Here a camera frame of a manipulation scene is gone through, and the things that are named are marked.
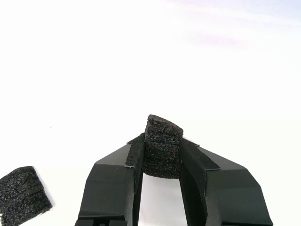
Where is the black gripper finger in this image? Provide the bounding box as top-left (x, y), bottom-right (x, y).
top-left (74, 132), bottom-right (146, 226)
top-left (179, 137), bottom-right (274, 226)

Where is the black foam cube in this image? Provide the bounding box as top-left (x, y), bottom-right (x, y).
top-left (0, 165), bottom-right (53, 223)
top-left (142, 114), bottom-right (184, 180)

